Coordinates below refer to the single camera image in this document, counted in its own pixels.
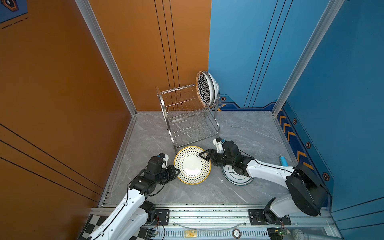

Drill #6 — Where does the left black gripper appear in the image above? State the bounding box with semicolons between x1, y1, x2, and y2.
154;164;181;186

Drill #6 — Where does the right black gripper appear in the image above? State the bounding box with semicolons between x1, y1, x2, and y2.
198;149;235;167

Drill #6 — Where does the yellow rim dotted plate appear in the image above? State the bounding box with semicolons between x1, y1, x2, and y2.
174;146;212;185

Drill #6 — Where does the chrome wire dish rack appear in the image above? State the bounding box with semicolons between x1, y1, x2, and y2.
156;84;223;152

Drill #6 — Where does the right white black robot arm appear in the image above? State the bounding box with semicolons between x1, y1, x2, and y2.
199;138;330;225

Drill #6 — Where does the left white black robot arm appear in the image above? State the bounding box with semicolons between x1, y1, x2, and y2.
87;153;180;240

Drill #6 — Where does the orange rim patterned plate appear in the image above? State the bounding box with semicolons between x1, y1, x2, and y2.
196;72;214;107

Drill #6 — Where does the large white plate black rim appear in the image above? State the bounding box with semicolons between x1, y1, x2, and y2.
203;71;220;107

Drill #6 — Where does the light blue toy microphone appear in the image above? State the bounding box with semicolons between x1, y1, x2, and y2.
280;156;289;167

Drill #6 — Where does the black white checkerboard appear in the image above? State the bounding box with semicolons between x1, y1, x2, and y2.
78;215;153;240

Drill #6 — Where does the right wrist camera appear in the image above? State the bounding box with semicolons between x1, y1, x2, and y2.
213;137;225;154

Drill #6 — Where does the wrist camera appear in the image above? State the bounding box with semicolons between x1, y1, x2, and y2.
213;137;225;154
158;153;169;169

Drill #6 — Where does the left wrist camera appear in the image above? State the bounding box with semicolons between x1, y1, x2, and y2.
158;153;169;169

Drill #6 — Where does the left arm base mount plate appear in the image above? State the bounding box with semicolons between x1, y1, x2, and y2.
146;209;170;227

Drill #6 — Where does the aluminium front rail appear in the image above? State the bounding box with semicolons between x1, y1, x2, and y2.
89;203;340;240

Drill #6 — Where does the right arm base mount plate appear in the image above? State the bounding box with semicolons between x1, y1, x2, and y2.
248;209;292;226

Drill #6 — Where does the grey microphone at rail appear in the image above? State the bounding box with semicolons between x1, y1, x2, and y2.
291;230;342;240

